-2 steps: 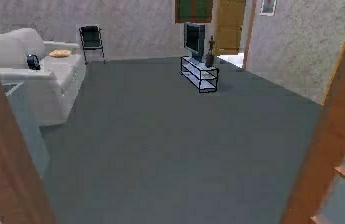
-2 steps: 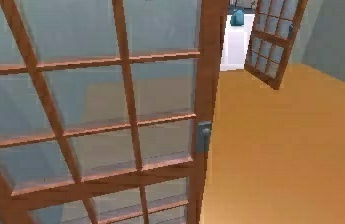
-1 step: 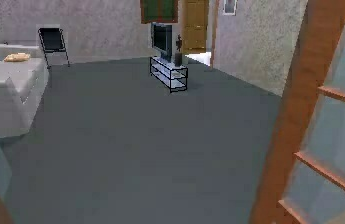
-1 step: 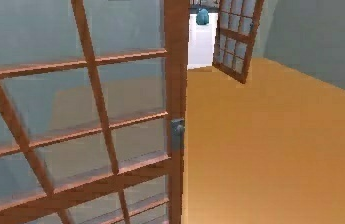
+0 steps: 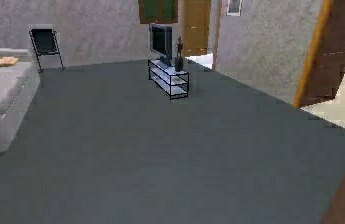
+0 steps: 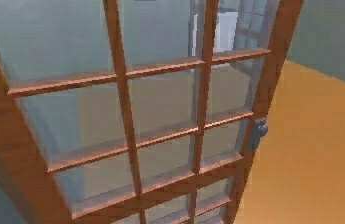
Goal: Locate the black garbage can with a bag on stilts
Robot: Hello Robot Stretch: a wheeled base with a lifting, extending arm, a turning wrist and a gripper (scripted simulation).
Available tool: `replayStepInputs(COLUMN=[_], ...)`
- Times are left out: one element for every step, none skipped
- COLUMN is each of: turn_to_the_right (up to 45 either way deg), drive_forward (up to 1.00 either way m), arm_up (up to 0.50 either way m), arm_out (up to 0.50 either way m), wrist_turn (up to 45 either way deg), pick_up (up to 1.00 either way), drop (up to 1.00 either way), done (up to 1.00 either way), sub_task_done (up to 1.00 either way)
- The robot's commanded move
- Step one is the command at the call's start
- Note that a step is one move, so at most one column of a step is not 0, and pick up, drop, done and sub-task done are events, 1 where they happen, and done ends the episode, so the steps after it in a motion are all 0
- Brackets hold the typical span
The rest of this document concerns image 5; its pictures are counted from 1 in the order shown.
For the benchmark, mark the black frame glass shelf stand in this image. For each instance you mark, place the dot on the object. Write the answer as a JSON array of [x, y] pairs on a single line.
[[170, 79]]

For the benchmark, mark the green window with brown frame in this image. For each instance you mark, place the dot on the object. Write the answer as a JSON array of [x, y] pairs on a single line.
[[158, 10]]

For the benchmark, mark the grey sofa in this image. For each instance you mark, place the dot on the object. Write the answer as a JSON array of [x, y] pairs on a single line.
[[3, 86]]

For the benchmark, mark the black television set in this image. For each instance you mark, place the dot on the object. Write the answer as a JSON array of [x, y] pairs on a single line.
[[160, 41]]

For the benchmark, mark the dark brown room door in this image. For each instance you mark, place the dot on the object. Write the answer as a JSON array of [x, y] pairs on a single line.
[[331, 53]]

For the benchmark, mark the yellow wooden room door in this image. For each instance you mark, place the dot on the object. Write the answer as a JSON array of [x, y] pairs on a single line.
[[196, 26]]

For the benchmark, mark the framed wall picture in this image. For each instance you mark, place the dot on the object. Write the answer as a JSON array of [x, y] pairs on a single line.
[[234, 6]]

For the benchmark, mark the yellow cushion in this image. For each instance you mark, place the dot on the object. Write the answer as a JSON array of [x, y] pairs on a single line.
[[3, 61]]

